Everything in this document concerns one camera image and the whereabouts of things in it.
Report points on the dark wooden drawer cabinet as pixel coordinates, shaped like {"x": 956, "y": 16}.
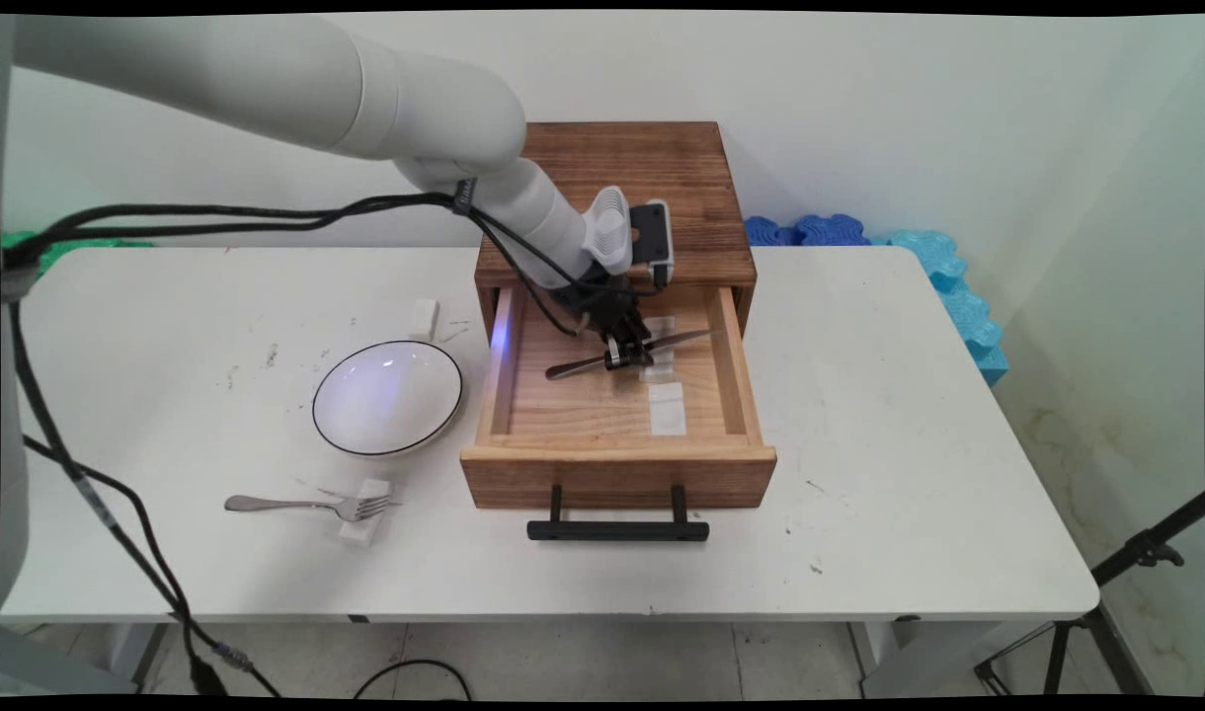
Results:
{"x": 682, "y": 168}

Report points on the light wooden drawer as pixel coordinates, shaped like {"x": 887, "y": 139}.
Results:
{"x": 583, "y": 405}

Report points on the cyan foam mat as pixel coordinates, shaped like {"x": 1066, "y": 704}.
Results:
{"x": 968, "y": 316}

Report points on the white table leg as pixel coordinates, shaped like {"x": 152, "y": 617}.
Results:
{"x": 133, "y": 647}
{"x": 909, "y": 657}

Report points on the white ceramic cutlery rest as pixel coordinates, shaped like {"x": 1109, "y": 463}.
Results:
{"x": 665, "y": 370}
{"x": 668, "y": 410}
{"x": 425, "y": 318}
{"x": 361, "y": 530}

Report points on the silver table knife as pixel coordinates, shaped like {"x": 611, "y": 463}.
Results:
{"x": 682, "y": 340}

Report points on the black tripod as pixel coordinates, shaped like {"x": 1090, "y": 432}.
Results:
{"x": 1146, "y": 551}

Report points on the white plate with black rim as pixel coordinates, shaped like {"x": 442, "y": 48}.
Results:
{"x": 387, "y": 397}

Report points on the green foam mat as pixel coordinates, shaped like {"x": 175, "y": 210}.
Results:
{"x": 79, "y": 242}

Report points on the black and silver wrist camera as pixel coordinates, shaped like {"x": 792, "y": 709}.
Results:
{"x": 652, "y": 237}

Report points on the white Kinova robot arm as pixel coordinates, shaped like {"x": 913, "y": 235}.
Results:
{"x": 267, "y": 79}

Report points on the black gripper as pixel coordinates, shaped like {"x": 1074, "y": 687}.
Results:
{"x": 602, "y": 306}

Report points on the silver metal fork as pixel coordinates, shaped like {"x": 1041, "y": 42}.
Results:
{"x": 265, "y": 503}

